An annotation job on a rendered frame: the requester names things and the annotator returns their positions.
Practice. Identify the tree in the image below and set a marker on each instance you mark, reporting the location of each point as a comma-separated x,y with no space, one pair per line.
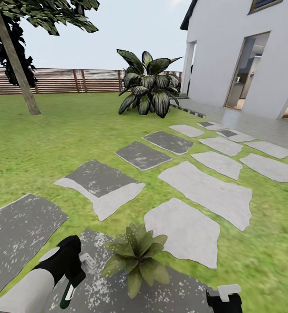
42,13
15,33

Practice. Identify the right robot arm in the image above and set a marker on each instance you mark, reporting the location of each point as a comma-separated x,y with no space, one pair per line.
228,302

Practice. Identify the insectifuge atomizer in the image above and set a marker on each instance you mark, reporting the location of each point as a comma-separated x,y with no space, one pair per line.
67,296

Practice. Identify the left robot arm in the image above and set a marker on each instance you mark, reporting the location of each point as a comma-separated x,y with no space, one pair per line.
30,294

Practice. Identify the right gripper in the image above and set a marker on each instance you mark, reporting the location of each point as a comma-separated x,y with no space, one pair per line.
234,303

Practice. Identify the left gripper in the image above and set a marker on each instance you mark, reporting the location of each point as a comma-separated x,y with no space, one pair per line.
75,275

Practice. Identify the fixed window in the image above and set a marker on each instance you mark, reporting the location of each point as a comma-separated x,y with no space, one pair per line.
247,65

